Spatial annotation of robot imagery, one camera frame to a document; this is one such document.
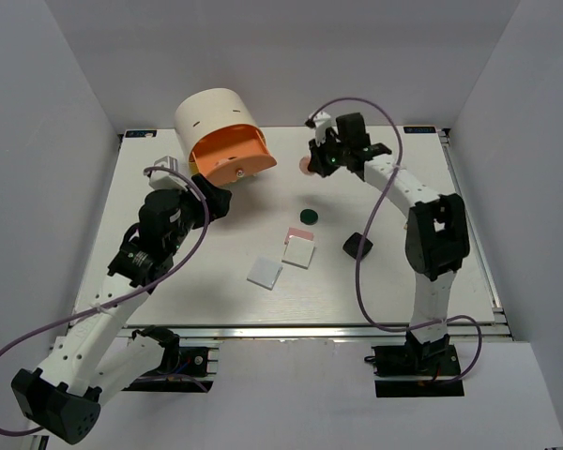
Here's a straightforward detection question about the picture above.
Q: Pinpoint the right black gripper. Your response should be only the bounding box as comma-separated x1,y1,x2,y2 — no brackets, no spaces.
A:
308,131,349,178

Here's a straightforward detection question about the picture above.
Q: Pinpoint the yellow drawer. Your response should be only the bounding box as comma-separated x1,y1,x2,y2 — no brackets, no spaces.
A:
188,160,200,175

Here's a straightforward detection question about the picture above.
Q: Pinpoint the peach top drawer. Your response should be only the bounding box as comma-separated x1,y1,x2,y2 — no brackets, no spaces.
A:
189,125,277,187

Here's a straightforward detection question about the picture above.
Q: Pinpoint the dark green round compact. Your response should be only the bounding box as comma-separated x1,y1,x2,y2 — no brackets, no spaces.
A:
299,208,319,225

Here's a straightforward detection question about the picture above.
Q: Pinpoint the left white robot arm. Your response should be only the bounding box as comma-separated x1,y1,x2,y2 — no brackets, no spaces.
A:
11,174,232,444

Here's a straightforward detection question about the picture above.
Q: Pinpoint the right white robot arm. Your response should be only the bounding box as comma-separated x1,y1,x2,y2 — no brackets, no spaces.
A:
305,112,470,374

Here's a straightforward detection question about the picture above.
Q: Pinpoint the pink square palette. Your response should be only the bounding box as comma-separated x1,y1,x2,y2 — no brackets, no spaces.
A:
284,227,314,245

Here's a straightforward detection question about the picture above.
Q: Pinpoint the light blue square palette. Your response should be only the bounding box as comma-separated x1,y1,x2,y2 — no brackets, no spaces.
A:
247,257,282,291

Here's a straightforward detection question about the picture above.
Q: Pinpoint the white round drawer cabinet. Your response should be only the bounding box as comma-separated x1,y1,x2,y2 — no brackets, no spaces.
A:
175,88,259,162

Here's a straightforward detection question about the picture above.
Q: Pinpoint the black square compact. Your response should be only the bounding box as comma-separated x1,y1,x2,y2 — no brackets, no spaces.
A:
342,232,373,259

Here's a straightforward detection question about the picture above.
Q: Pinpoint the white square palette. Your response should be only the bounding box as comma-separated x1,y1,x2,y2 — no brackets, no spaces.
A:
281,236,314,269

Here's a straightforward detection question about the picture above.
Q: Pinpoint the right blue table sticker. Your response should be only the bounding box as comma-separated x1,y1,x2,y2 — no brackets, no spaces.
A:
403,126,436,134

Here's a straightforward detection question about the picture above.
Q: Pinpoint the blue table sticker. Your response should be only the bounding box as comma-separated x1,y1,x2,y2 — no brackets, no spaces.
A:
124,129,157,139
403,126,436,134

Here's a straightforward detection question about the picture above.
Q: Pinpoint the left blue table sticker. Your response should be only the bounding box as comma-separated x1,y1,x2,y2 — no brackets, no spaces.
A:
124,129,157,139

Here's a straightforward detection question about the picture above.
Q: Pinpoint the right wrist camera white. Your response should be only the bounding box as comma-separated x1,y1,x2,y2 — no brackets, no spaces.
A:
305,111,333,145

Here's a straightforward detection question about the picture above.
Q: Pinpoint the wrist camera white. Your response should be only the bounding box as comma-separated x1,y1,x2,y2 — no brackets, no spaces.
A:
305,111,333,145
144,156,184,190

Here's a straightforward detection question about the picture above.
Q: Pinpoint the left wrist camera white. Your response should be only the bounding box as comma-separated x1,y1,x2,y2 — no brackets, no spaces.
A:
144,156,184,190

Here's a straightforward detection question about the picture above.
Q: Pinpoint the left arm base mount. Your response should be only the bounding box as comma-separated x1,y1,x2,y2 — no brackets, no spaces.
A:
125,325,215,394

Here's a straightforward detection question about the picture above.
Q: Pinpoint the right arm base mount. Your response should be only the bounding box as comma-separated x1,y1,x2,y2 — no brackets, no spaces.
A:
363,333,464,398

